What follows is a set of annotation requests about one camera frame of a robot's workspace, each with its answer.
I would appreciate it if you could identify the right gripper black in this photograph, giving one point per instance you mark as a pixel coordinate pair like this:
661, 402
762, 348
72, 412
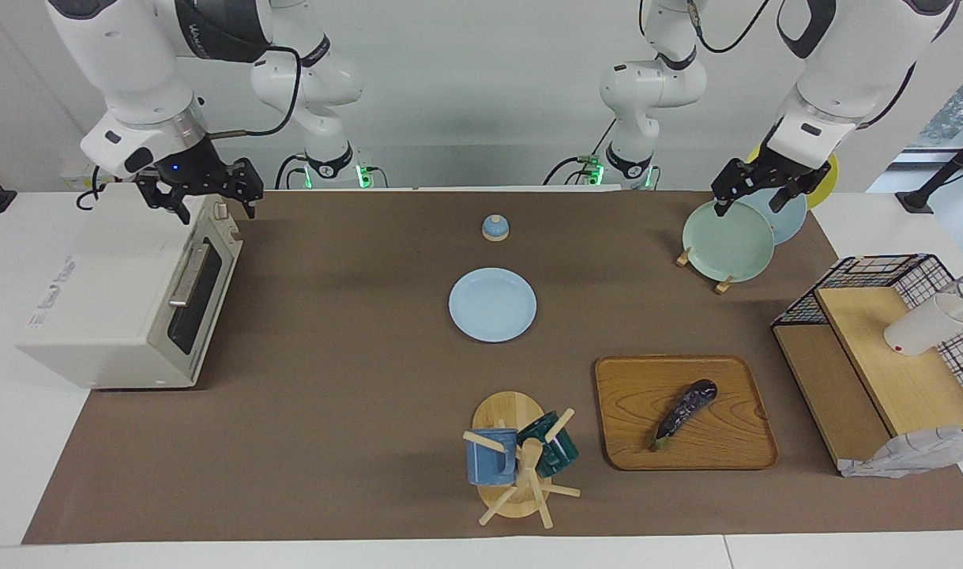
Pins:
189, 170

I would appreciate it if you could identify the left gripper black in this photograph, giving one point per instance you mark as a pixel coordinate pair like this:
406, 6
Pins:
781, 167

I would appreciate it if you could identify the cream toaster oven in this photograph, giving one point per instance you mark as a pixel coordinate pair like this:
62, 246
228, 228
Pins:
110, 292

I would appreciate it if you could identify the dark purple eggplant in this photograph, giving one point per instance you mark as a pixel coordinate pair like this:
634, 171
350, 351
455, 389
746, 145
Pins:
686, 411

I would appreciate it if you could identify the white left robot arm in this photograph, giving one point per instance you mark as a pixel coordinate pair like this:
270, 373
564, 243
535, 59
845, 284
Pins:
852, 55

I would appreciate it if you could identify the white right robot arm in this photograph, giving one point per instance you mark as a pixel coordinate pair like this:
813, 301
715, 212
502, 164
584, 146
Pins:
126, 47

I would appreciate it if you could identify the light blue racked plate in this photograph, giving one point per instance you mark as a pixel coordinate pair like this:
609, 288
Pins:
789, 221

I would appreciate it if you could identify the yellow racked plate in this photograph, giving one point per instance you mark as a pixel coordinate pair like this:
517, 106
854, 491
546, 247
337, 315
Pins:
825, 186

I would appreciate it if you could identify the pale green racked plate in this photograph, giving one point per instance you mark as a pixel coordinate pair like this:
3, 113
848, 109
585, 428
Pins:
726, 245

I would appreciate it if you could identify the wooden plate rack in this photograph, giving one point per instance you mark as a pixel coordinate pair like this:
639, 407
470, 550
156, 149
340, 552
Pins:
724, 286

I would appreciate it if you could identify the white power strip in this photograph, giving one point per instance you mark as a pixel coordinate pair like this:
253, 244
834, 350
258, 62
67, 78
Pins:
74, 178

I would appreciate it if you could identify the white cup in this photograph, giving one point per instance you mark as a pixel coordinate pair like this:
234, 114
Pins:
919, 332

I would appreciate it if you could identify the wooden stepped shelf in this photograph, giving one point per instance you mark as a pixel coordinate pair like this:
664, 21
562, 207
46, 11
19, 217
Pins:
892, 363

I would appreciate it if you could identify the wooden serving tray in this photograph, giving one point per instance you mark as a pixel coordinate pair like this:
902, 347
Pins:
647, 411

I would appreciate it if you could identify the blue lid with wooden knob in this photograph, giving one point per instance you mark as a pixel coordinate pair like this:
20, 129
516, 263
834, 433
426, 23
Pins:
495, 229

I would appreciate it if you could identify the brown table mat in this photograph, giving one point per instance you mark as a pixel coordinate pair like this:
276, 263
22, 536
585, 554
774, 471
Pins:
331, 442

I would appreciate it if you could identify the grey cloth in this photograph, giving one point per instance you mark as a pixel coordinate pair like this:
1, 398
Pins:
915, 450

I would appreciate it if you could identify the dark green mug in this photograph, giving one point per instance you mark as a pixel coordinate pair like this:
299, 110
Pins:
556, 454

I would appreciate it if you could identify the wooden mug tree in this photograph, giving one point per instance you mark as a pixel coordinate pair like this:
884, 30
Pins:
505, 411

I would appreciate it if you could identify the blue mug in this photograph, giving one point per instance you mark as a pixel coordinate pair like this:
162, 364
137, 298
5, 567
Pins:
489, 466

